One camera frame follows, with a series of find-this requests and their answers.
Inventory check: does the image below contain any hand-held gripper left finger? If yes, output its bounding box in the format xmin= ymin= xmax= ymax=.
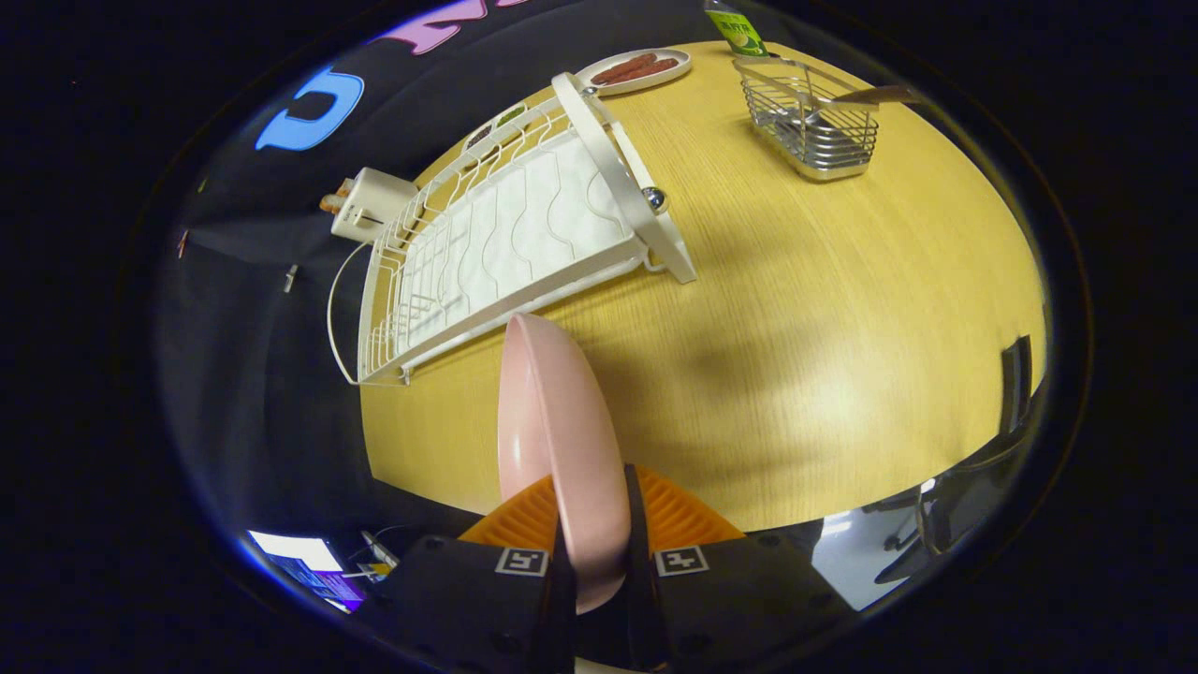
xmin=360 ymin=475 xmax=577 ymax=674

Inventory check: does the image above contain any pink plate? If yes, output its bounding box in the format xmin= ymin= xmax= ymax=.
xmin=497 ymin=314 xmax=633 ymax=616

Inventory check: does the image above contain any black backdrop cloth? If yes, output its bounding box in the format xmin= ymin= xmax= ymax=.
xmin=154 ymin=0 xmax=722 ymax=530

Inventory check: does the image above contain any silver metal spoon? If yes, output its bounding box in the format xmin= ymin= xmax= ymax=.
xmin=805 ymin=84 xmax=923 ymax=127

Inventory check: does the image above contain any white divided snack dish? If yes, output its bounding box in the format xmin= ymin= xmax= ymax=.
xmin=463 ymin=103 xmax=531 ymax=156

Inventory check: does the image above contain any white wire dish rack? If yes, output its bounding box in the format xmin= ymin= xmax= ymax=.
xmin=327 ymin=72 xmax=698 ymax=387

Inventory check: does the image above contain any lit computer screen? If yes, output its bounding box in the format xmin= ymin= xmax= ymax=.
xmin=246 ymin=530 xmax=366 ymax=614

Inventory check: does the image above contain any white plate with meat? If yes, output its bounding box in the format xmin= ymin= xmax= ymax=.
xmin=576 ymin=49 xmax=694 ymax=97

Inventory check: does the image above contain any green drink bottle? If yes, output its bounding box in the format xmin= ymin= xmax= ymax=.
xmin=704 ymin=0 xmax=770 ymax=59

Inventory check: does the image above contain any silver wire basket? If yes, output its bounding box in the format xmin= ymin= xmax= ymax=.
xmin=733 ymin=56 xmax=881 ymax=182

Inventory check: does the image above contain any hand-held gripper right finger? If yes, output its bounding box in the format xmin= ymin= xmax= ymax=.
xmin=625 ymin=463 xmax=857 ymax=671

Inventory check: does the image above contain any white toaster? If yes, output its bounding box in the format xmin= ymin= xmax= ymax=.
xmin=329 ymin=168 xmax=419 ymax=244

